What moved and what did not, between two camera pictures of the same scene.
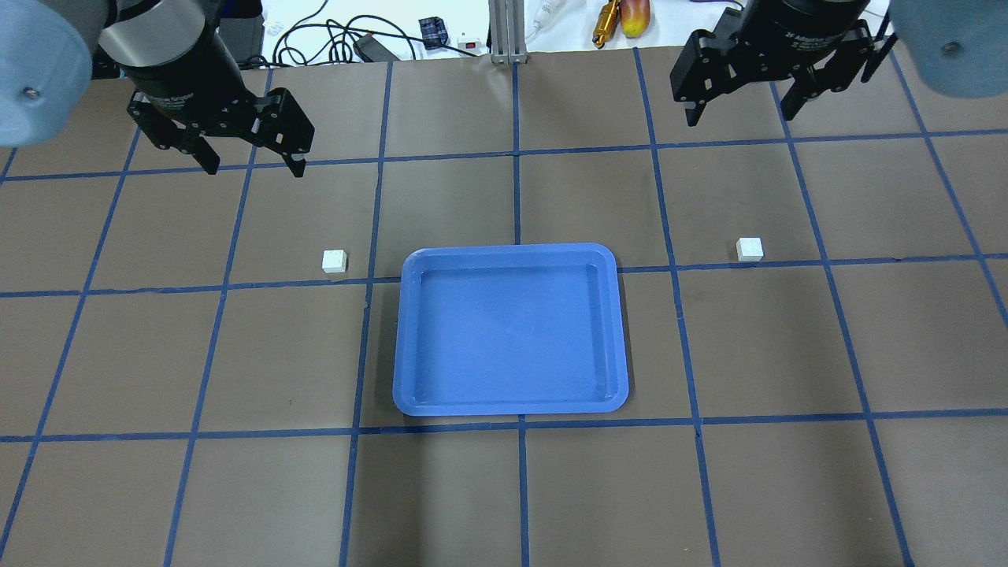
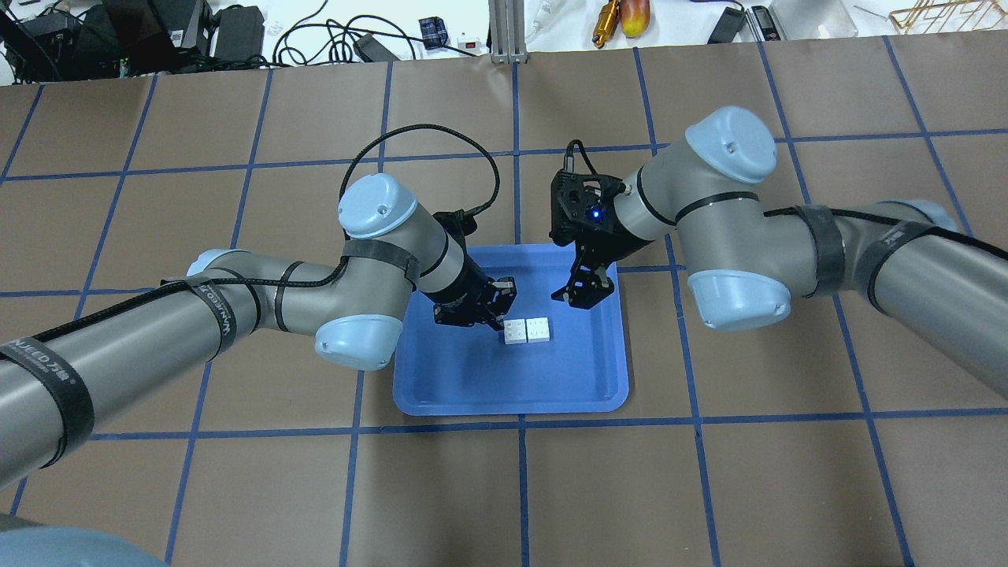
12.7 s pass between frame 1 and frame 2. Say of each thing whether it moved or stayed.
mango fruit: stayed
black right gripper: moved
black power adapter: stayed
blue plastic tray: stayed
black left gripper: moved
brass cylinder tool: stayed
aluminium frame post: stayed
